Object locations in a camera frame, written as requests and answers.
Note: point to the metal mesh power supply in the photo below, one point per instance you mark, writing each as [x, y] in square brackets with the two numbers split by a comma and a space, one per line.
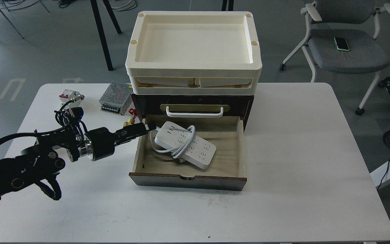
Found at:
[116, 98]

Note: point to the grey office chair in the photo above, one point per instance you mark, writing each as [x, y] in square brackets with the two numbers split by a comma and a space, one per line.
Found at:
[365, 55]

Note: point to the open wooden drawer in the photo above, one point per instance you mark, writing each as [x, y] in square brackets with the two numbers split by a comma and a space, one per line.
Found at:
[227, 170]

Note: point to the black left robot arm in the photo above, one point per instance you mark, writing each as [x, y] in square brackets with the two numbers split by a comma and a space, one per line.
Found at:
[40, 163]

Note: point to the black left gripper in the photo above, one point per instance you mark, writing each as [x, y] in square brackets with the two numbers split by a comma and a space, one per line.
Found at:
[103, 142]

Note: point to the white power strip with cable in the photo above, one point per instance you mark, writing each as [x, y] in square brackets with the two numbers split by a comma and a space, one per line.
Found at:
[183, 144]

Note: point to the black table leg frame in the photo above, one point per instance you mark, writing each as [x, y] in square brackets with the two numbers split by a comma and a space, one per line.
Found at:
[99, 26]

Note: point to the white drawer handle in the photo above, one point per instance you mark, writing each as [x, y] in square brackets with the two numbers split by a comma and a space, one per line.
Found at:
[194, 115]

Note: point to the brass valve red handle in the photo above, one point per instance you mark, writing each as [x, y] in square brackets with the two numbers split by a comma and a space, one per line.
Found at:
[133, 115]

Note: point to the green cased smartphone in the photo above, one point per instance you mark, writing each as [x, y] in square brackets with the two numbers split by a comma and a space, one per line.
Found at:
[341, 44]

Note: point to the cream plastic stacked trays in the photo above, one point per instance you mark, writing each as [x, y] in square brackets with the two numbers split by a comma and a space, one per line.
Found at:
[194, 53]

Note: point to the white red circuit breaker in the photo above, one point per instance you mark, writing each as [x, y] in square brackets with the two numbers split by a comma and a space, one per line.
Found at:
[66, 95]

